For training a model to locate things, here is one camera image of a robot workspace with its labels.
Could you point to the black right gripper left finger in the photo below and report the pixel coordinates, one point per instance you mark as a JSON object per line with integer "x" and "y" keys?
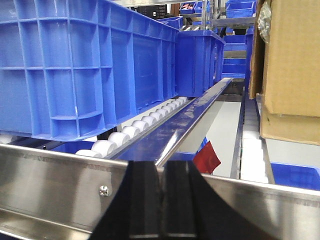
{"x": 134, "y": 213}

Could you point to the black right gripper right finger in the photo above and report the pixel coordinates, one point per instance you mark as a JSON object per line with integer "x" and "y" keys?
{"x": 192, "y": 210}

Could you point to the lower right blue bin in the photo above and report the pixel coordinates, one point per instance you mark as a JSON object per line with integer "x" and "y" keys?
{"x": 299, "y": 176}

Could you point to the near blue target bin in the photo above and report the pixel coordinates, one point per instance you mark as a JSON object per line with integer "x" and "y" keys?
{"x": 73, "y": 69}

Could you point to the red printed snack bag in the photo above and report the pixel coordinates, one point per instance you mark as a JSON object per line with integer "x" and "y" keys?
{"x": 206, "y": 160}

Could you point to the white roller track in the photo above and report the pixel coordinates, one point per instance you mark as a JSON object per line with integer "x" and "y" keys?
{"x": 103, "y": 148}

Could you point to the stainless steel shelf rack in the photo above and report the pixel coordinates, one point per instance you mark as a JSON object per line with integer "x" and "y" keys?
{"x": 47, "y": 195}

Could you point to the brown cardboard box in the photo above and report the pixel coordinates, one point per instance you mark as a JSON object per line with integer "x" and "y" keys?
{"x": 285, "y": 69}

